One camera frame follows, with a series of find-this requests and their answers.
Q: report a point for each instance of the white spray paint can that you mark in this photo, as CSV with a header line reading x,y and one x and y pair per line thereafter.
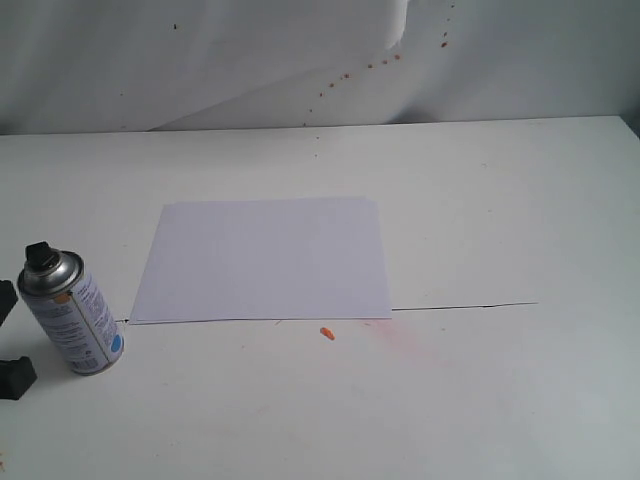
x,y
69,306

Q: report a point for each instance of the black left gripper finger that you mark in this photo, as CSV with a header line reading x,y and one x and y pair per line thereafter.
x,y
8,299
16,377

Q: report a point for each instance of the white paper sheet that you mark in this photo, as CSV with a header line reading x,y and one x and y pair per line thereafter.
x,y
313,258

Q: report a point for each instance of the white backdrop cloth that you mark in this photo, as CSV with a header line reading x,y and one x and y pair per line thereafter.
x,y
107,66

